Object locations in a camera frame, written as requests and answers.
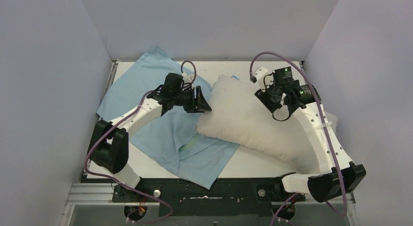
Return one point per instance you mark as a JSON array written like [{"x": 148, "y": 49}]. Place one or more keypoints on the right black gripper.
[{"x": 263, "y": 95}]

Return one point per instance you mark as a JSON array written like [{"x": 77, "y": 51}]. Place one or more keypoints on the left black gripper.
[{"x": 195, "y": 99}]

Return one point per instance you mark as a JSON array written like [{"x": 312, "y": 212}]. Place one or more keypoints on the white pillow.
[{"x": 237, "y": 116}]

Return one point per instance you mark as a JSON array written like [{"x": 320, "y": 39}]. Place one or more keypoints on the green and blue pillowcase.
[{"x": 171, "y": 140}]

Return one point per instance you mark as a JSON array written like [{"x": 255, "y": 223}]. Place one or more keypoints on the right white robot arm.
[{"x": 335, "y": 171}]

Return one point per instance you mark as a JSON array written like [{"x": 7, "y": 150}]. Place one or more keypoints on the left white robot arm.
[{"x": 109, "y": 144}]

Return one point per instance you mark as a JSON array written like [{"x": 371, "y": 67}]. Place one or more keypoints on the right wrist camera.
[{"x": 259, "y": 73}]

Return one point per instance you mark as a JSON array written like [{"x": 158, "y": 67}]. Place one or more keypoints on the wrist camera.
[
  {"x": 259, "y": 73},
  {"x": 188, "y": 78}
]

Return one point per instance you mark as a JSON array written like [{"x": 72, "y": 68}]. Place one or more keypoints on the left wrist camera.
[{"x": 188, "y": 78}]

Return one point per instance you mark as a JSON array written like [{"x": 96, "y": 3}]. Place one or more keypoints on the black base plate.
[{"x": 226, "y": 197}]

